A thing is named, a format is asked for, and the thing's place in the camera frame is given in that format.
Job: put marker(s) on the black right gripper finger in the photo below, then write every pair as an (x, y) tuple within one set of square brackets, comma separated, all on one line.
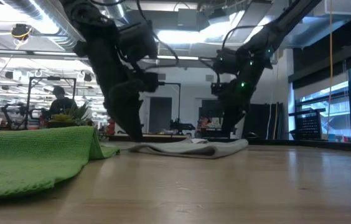
[(227, 123), (237, 118)]

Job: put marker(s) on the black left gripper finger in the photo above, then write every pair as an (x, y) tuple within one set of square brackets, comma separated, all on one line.
[(137, 102), (121, 109)]

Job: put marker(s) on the light grey microfiber towel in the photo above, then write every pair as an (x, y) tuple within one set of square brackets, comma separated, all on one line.
[(200, 149)]

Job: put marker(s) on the green microfiber towel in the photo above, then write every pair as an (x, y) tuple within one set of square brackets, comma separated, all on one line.
[(23, 155)]

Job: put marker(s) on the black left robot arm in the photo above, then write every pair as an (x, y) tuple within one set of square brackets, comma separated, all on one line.
[(82, 15)]

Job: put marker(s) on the background black robot arm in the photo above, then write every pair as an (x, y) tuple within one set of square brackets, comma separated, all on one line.
[(180, 127)]

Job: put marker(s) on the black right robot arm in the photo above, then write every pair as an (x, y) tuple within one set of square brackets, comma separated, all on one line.
[(287, 21)]

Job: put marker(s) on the black folded panels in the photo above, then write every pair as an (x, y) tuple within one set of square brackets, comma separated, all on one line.
[(262, 121)]

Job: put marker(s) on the grey door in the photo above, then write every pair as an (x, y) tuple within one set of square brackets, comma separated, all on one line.
[(160, 115)]

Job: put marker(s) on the potted succulent plant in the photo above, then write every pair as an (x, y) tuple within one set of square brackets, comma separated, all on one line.
[(62, 119)]

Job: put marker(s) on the person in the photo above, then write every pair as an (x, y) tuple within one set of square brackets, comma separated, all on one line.
[(60, 105)]

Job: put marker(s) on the black perforated cart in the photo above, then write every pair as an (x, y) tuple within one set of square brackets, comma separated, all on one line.
[(309, 126)]

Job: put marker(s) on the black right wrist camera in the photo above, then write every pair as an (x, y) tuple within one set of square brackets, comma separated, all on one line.
[(228, 62)]

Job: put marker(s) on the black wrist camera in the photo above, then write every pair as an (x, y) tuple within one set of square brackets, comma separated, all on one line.
[(138, 40), (228, 62)]

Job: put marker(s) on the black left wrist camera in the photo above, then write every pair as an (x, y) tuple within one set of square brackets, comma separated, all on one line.
[(138, 40)]

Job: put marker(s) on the black aluminium table frame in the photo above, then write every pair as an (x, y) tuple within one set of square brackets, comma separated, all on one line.
[(287, 143)]

